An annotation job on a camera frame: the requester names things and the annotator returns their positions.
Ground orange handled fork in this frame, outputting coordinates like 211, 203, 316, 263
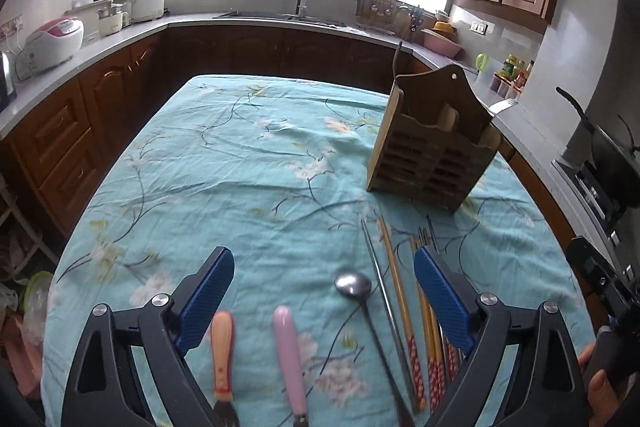
209, 311, 240, 427

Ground pink handled knife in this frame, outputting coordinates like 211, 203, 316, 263
272, 306, 308, 426

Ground metal spoon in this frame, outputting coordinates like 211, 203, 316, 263
334, 271, 414, 427

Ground red dotted wooden chopstick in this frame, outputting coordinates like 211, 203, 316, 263
378, 217, 427, 411

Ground person's right hand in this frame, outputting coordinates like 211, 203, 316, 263
587, 369, 620, 427

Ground floral teal tablecloth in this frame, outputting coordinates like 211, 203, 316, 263
41, 76, 594, 426

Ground wooden utensil holder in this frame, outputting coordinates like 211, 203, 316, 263
367, 64, 502, 212

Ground lower wooden counter cabinets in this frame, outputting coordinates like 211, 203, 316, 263
1, 25, 430, 236

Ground condiment bottles set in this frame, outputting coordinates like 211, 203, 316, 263
490, 54, 535, 100

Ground green cup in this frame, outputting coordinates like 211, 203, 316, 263
474, 53, 489, 72

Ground pink basin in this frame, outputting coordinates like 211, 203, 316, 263
421, 29, 463, 58

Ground steel electric kettle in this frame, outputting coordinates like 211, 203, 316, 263
0, 51, 16, 110

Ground white red rice cooker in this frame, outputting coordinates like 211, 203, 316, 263
24, 16, 85, 75

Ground black wok with handle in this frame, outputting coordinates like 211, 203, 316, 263
555, 87, 639, 208

